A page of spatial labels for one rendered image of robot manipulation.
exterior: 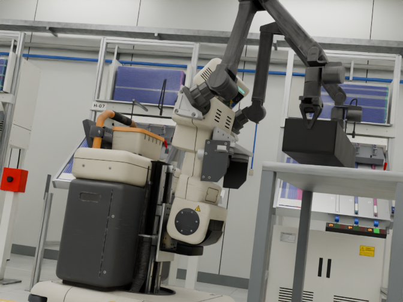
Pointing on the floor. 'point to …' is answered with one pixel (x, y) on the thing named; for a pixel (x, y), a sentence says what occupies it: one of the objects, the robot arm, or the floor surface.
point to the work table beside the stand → (370, 180)
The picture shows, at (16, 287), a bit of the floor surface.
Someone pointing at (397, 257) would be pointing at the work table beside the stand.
